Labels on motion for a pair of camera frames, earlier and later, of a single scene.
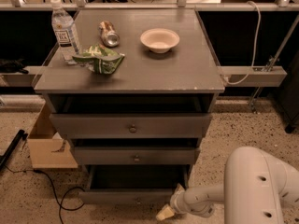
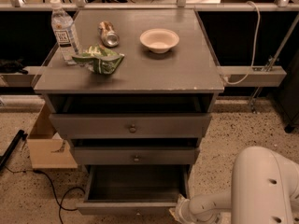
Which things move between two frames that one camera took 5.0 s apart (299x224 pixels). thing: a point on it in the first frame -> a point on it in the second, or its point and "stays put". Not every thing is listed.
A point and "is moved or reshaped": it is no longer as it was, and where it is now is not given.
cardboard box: x=48 y=149 stays put
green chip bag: x=99 y=59 stays put
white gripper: x=177 y=202 -> x=185 y=211
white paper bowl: x=160 y=40 stays put
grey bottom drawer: x=133 y=184 is moved or reshaped
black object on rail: x=13 y=65 stays put
